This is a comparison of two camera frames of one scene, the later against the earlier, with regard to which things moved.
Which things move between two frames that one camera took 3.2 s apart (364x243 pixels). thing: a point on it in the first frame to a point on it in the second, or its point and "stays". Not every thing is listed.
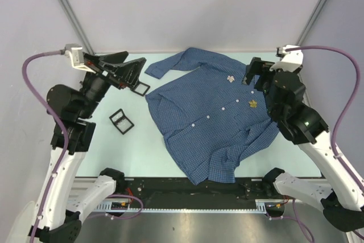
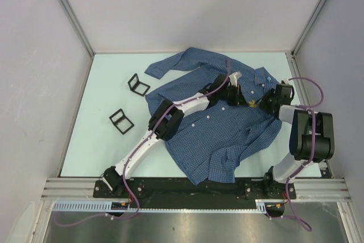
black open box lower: x=121 y=122 stays
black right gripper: x=257 y=66 to x=261 y=102
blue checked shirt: x=211 y=122 stays
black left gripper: x=132 y=69 to x=238 y=99
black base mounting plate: x=175 y=193 stays
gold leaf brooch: x=252 y=103 stays
